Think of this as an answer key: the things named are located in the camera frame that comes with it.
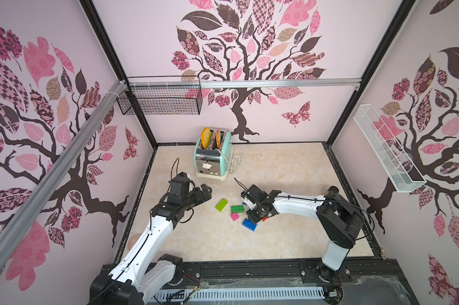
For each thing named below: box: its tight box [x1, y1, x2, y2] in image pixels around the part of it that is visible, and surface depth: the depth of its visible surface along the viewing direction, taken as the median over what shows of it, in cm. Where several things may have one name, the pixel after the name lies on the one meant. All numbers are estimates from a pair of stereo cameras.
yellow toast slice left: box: [200, 127, 212, 149], surface depth 99 cm
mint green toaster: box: [193, 129, 234, 182], surface depth 97 cm
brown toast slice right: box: [215, 129, 221, 150], surface depth 97 cm
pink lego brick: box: [230, 211, 240, 222], surface depth 91 cm
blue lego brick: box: [241, 217, 258, 232], surface depth 87 cm
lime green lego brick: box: [214, 198, 229, 213], surface depth 94 cm
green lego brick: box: [230, 204, 245, 214], surface depth 92 cm
